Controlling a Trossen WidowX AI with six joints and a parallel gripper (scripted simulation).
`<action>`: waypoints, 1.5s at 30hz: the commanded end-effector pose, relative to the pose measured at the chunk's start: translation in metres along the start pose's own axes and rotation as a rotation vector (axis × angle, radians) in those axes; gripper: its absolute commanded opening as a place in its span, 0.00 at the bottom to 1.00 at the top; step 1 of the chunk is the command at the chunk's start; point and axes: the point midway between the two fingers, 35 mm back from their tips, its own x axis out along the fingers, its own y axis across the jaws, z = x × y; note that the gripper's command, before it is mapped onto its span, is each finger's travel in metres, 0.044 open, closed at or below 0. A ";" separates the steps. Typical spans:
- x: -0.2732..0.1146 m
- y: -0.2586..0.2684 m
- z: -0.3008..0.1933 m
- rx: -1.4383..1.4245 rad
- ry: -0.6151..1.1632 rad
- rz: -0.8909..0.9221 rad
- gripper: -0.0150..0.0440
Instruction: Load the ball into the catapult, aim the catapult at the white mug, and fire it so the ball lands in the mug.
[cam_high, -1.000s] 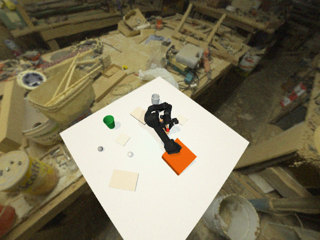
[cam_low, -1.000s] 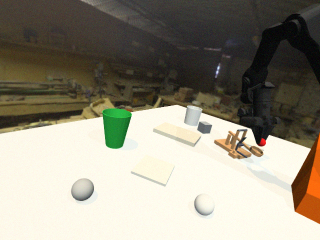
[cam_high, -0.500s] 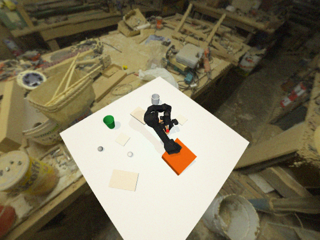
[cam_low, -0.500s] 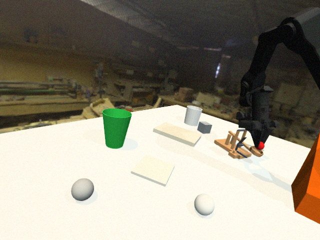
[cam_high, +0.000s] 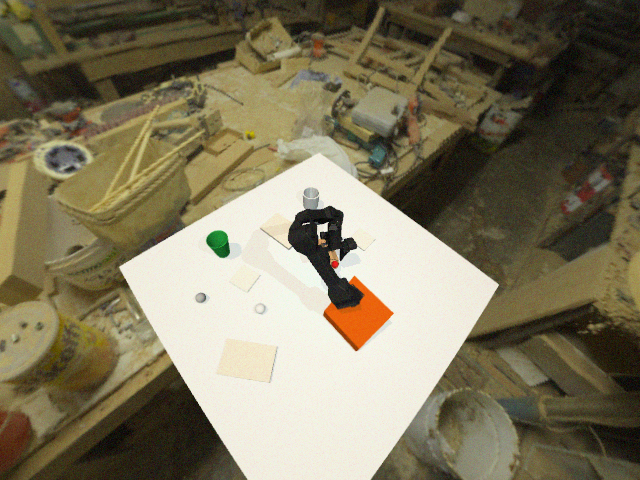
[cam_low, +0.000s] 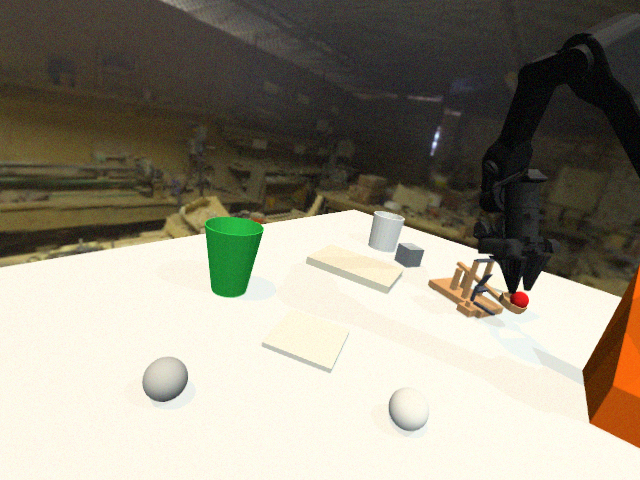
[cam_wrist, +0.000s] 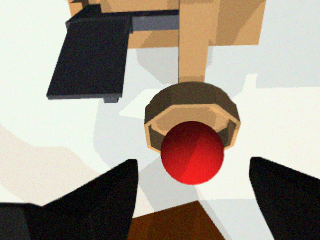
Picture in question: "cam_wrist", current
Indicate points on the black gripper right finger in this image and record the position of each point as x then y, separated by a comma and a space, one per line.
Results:
288, 199

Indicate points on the red ball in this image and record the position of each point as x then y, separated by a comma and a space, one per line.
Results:
192, 153

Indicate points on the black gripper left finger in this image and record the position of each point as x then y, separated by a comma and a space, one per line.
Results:
101, 209

